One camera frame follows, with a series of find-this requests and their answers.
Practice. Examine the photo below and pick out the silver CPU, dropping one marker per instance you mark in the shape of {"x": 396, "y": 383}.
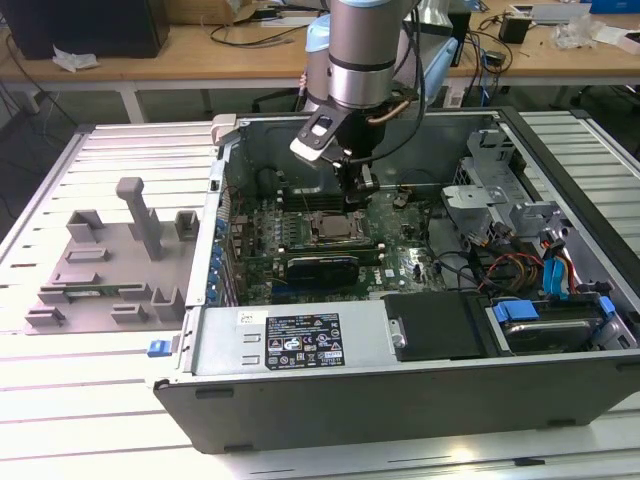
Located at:
{"x": 336, "y": 227}

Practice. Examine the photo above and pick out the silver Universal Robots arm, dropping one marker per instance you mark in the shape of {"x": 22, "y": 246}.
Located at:
{"x": 360, "y": 50}

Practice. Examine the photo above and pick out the CPU socket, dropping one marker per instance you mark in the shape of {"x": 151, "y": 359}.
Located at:
{"x": 307, "y": 232}

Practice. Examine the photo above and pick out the black RAM slot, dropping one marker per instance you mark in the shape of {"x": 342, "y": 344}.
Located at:
{"x": 322, "y": 205}
{"x": 372, "y": 260}
{"x": 330, "y": 254}
{"x": 322, "y": 200}
{"x": 330, "y": 250}
{"x": 330, "y": 245}
{"x": 322, "y": 191}
{"x": 322, "y": 196}

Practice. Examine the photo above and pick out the round coin cell battery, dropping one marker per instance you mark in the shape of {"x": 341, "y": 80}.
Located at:
{"x": 398, "y": 201}

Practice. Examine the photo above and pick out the black round chassis part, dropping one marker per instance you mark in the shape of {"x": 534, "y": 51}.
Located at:
{"x": 267, "y": 181}

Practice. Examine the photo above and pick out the silver drive cage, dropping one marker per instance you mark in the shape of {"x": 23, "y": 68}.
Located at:
{"x": 470, "y": 200}

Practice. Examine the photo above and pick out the green motherboard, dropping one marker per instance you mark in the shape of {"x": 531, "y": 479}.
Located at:
{"x": 415, "y": 260}

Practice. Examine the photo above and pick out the black graphics card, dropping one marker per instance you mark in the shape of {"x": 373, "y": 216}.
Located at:
{"x": 325, "y": 272}

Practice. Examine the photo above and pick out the small black power adapter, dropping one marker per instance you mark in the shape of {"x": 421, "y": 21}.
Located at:
{"x": 496, "y": 59}

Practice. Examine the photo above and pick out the small black cube box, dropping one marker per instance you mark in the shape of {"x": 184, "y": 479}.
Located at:
{"x": 514, "y": 29}

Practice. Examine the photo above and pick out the brown cardboard box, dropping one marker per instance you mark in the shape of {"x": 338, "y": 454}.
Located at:
{"x": 225, "y": 11}

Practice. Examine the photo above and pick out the wooden desk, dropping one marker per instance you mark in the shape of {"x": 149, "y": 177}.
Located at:
{"x": 175, "y": 60}

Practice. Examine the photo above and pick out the black drive bay cover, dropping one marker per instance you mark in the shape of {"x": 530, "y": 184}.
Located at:
{"x": 435, "y": 325}

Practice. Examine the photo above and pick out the grey flat box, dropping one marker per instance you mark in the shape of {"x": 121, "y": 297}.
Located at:
{"x": 560, "y": 12}

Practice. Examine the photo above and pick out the crumpled clear plastic bag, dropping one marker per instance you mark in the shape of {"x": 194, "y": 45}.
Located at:
{"x": 575, "y": 32}

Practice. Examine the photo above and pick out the silver power supply with label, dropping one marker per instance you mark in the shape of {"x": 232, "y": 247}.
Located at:
{"x": 225, "y": 345}

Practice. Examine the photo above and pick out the hard disk in blue carrier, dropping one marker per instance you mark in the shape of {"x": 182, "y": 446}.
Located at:
{"x": 545, "y": 335}

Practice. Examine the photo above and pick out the grey parts rack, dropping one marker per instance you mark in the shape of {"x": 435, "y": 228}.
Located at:
{"x": 120, "y": 260}

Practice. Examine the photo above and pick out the open black PC case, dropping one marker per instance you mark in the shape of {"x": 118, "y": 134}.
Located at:
{"x": 350, "y": 415}

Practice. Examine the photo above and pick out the white flat box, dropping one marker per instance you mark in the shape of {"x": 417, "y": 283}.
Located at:
{"x": 631, "y": 44}

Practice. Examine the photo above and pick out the blue box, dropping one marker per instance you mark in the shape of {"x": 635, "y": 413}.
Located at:
{"x": 615, "y": 5}

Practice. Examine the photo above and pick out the black computer tower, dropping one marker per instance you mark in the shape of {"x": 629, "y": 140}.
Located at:
{"x": 100, "y": 25}

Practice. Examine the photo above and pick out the small blue clip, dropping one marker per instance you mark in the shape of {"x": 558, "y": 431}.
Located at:
{"x": 159, "y": 348}

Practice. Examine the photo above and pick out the crumpled white paper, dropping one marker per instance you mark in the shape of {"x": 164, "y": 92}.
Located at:
{"x": 75, "y": 59}

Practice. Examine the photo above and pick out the green RAM stick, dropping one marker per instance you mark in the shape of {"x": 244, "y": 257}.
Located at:
{"x": 90, "y": 295}

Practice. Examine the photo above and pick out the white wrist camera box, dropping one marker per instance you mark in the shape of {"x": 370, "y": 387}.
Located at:
{"x": 317, "y": 137}

